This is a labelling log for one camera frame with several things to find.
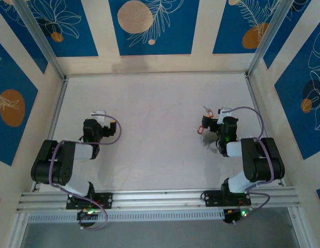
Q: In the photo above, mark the key with red tag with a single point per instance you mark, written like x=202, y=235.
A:
x=200, y=130
x=210, y=113

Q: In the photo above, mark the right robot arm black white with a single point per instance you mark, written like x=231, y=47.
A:
x=234, y=149

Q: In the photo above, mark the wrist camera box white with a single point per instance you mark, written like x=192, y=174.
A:
x=225, y=109
x=97, y=113

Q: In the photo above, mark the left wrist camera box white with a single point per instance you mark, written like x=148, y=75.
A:
x=97, y=113

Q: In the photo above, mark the black controller board green light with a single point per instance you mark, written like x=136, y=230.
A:
x=88, y=215
x=236, y=215

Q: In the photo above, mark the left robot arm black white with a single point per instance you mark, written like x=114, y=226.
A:
x=82, y=152

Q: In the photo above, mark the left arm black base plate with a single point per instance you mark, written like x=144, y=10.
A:
x=105, y=200

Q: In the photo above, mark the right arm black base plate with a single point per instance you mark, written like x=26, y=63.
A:
x=211, y=198

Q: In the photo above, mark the aluminium table side rail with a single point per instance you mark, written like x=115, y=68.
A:
x=55, y=124
x=258, y=108

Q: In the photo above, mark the aluminium mounting rail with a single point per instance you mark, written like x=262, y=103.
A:
x=159, y=197

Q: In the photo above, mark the aluminium frame post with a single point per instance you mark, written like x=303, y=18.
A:
x=268, y=38
x=43, y=38

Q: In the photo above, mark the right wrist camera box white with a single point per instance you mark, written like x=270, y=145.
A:
x=225, y=109

